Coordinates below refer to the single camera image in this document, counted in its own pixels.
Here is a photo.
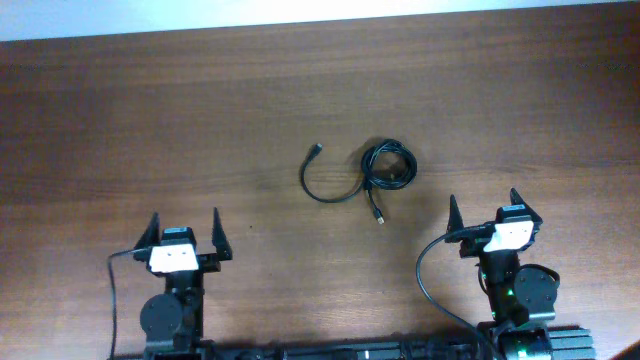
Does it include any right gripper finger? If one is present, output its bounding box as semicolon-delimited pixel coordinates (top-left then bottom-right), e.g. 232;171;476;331
446;194;465;234
509;188;543;225

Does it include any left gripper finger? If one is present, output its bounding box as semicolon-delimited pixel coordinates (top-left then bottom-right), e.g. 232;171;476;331
134;212;160;250
212;207;233;261

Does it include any black usb cable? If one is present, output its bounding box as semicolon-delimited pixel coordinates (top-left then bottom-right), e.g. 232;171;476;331
299;138;419;225

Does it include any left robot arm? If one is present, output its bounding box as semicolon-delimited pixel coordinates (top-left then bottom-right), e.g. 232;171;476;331
134;209;233;359

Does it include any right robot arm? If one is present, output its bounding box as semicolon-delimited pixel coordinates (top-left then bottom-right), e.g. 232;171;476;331
446;189;560;327

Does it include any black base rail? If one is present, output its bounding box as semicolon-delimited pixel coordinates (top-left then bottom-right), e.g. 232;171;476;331
107;324;596;360

